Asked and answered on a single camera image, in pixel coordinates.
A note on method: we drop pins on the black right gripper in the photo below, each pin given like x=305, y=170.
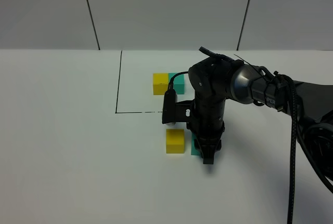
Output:
x=208, y=126

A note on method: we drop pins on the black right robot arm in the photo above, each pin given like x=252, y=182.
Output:
x=218, y=78

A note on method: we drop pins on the teal template block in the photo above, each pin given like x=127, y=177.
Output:
x=179, y=84

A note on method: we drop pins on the yellow template block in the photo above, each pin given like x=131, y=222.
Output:
x=160, y=83

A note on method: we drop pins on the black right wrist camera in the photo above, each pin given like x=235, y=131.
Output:
x=176, y=112

